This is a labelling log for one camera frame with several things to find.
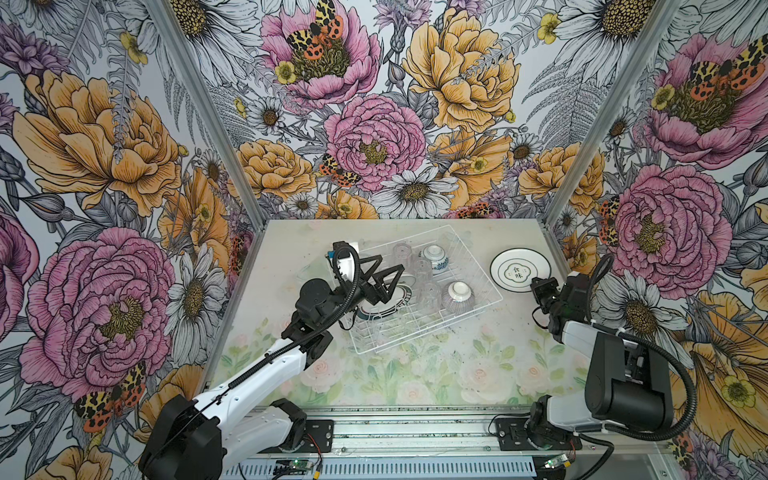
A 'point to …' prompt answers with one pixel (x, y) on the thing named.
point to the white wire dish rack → (362, 335)
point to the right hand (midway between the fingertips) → (530, 283)
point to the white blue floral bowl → (436, 254)
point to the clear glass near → (422, 271)
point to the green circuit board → (293, 464)
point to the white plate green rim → (514, 269)
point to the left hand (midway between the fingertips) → (394, 270)
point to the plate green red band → (399, 298)
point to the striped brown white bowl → (458, 298)
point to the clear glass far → (403, 251)
